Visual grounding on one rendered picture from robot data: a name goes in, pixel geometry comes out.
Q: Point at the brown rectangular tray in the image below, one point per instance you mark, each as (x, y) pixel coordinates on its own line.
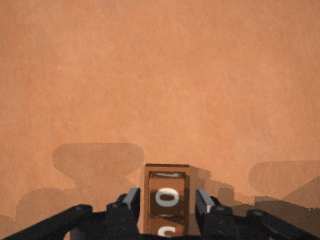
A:
(149, 168)

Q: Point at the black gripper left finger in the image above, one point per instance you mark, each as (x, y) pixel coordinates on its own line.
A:
(84, 224)

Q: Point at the brown digit cube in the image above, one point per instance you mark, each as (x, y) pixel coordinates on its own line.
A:
(167, 193)
(166, 225)

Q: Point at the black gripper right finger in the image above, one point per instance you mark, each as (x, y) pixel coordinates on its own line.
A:
(257, 225)

